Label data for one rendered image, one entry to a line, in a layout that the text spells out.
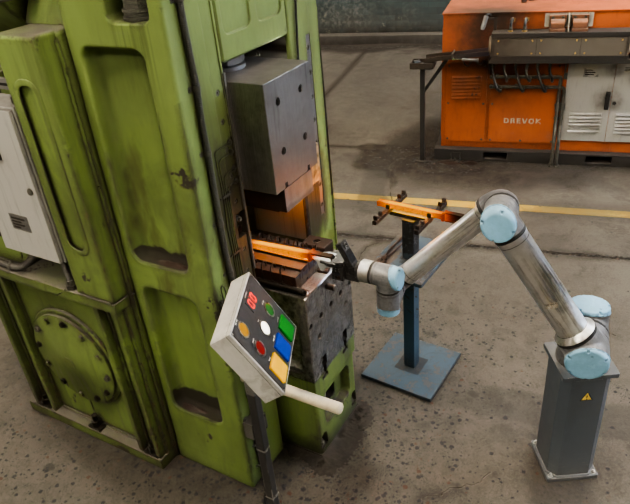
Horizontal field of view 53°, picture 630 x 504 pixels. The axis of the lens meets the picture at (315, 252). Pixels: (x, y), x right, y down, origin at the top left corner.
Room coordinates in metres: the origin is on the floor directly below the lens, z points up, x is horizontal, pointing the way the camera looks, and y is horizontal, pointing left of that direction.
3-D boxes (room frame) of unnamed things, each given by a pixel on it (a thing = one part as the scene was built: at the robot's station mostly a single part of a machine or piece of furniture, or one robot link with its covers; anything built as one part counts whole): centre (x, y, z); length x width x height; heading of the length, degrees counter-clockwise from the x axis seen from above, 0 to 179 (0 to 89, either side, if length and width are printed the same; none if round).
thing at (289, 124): (2.32, 0.19, 1.56); 0.42 x 0.39 x 0.40; 57
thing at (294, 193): (2.28, 0.21, 1.32); 0.42 x 0.20 x 0.10; 57
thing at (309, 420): (2.33, 0.19, 0.23); 0.55 x 0.37 x 0.47; 57
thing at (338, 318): (2.33, 0.19, 0.69); 0.56 x 0.38 x 0.45; 57
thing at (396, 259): (2.59, -0.46, 0.69); 0.40 x 0.30 x 0.02; 144
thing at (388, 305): (2.01, -0.27, 0.88); 0.12 x 0.09 x 0.12; 157
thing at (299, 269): (2.28, 0.21, 0.96); 0.42 x 0.20 x 0.09; 57
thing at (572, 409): (1.88, -1.01, 0.30); 0.22 x 0.22 x 0.60; 89
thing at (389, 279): (2.01, -0.26, 0.99); 0.12 x 0.09 x 0.10; 57
